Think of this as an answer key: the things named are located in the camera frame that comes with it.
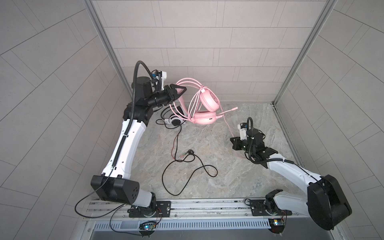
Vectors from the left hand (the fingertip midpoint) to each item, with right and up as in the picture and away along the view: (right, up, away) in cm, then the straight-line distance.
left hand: (186, 88), depth 63 cm
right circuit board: (+41, -62, +5) cm, 75 cm away
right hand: (+23, -25, +22) cm, 41 cm away
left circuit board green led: (-17, -59, +1) cm, 62 cm away
